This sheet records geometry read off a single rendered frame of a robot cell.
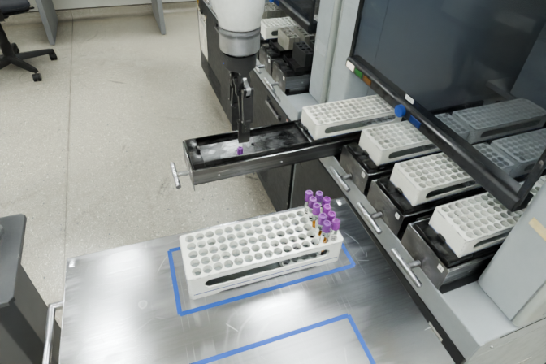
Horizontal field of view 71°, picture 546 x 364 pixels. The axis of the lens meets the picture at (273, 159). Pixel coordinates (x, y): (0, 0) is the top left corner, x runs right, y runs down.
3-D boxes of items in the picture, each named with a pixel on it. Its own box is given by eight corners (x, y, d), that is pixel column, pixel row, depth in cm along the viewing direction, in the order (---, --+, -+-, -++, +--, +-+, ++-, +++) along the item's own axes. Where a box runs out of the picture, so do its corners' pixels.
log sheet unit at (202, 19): (200, 49, 283) (197, 0, 261) (209, 66, 264) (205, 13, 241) (197, 49, 283) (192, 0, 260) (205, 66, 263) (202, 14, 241)
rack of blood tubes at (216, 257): (318, 223, 84) (322, 203, 80) (340, 260, 76) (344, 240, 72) (181, 256, 75) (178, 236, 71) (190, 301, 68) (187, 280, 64)
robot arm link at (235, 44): (253, 15, 86) (252, 41, 90) (213, 19, 83) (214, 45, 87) (266, 30, 80) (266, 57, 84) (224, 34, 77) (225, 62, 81)
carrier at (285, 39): (292, 52, 152) (294, 37, 148) (288, 53, 151) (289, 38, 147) (281, 41, 160) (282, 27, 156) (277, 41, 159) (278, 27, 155)
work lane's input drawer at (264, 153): (383, 121, 132) (389, 98, 126) (408, 145, 122) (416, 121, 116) (169, 163, 110) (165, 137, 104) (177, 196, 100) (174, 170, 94)
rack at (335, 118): (382, 109, 125) (387, 93, 121) (400, 126, 118) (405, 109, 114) (299, 124, 116) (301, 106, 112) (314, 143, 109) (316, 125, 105)
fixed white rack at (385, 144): (439, 129, 118) (447, 112, 114) (463, 149, 110) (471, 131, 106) (356, 147, 108) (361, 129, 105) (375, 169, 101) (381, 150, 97)
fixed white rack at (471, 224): (521, 197, 96) (533, 178, 92) (556, 226, 89) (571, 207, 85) (425, 226, 87) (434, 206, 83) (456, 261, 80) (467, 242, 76)
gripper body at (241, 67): (262, 56, 83) (261, 93, 89) (249, 41, 89) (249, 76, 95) (228, 59, 81) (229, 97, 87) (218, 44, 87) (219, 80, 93)
